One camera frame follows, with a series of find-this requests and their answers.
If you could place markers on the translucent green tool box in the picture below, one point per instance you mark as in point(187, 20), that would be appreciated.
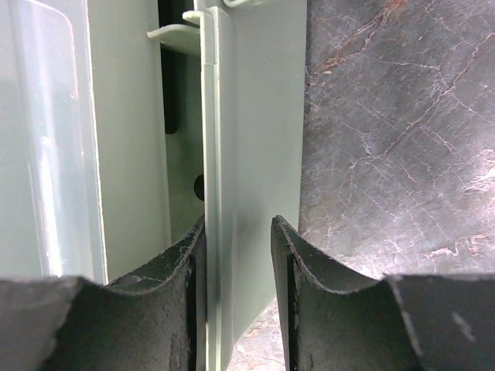
point(125, 122)

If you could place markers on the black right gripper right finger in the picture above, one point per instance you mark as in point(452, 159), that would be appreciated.
point(334, 318)

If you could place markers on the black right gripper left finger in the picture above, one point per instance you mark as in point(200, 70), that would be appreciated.
point(152, 318)

